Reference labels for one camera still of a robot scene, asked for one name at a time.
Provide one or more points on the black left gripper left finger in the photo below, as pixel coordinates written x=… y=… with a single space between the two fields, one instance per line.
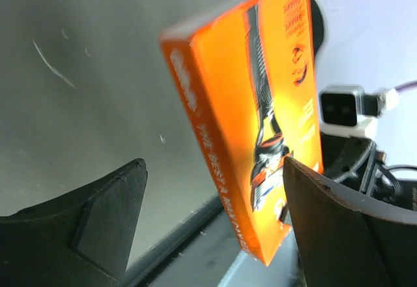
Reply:
x=81 y=238

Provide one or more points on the orange Gillette Fusion box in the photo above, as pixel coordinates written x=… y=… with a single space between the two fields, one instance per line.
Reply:
x=245 y=74

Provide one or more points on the black and beige bucket hat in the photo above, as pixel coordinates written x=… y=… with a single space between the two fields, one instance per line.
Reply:
x=317 y=26

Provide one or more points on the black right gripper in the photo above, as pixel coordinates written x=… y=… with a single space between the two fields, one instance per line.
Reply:
x=355 y=162

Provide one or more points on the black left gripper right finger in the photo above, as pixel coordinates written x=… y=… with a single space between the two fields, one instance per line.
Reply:
x=346 y=238

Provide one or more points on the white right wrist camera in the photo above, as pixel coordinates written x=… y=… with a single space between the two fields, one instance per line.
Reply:
x=348 y=111

